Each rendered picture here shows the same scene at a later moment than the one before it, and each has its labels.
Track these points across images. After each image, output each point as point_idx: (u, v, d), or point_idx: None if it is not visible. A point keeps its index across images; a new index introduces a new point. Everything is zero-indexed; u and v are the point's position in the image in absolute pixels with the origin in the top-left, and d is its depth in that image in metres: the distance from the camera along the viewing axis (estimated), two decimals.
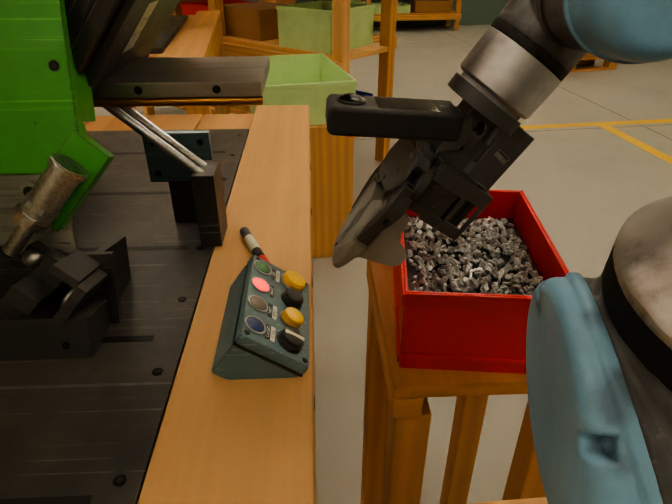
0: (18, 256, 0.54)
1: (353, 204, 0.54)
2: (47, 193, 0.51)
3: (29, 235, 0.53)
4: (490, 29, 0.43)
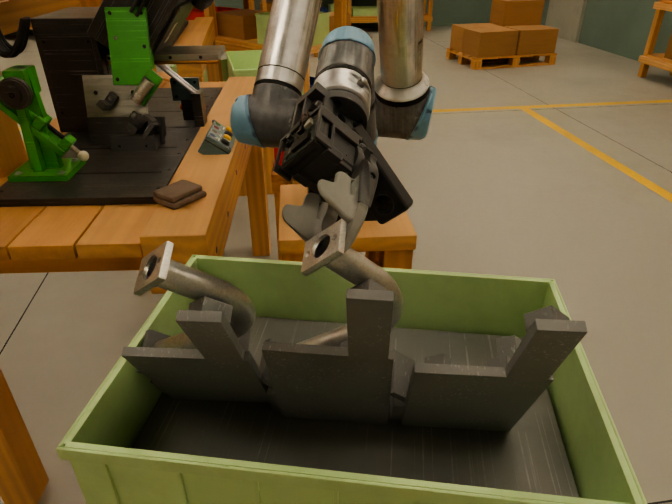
0: None
1: (371, 203, 0.53)
2: (142, 89, 1.51)
3: None
4: None
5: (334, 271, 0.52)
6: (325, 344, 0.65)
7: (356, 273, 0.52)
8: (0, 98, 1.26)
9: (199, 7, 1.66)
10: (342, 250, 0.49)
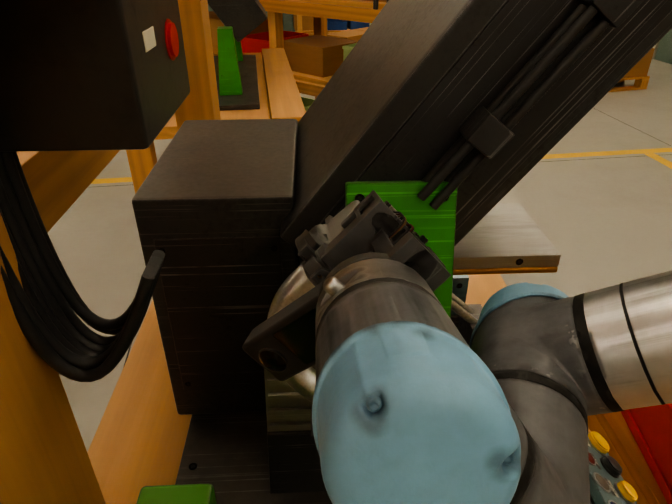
0: None
1: None
2: None
3: None
4: None
5: None
6: None
7: None
8: None
9: None
10: (326, 218, 0.54)
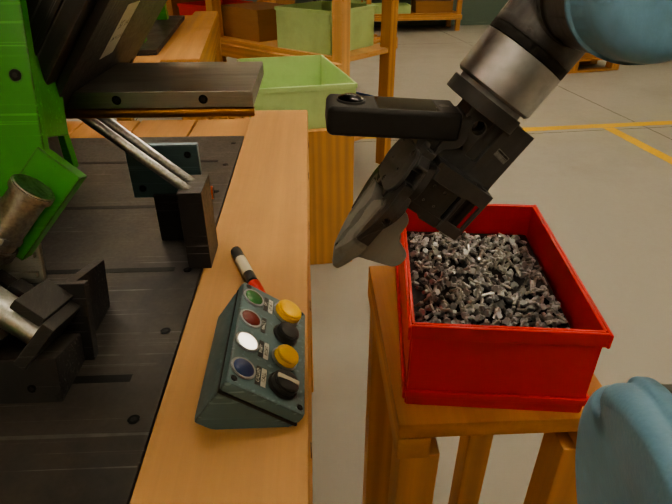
0: None
1: (353, 204, 0.54)
2: (7, 220, 0.45)
3: None
4: (489, 28, 0.43)
5: None
6: None
7: None
8: None
9: None
10: None
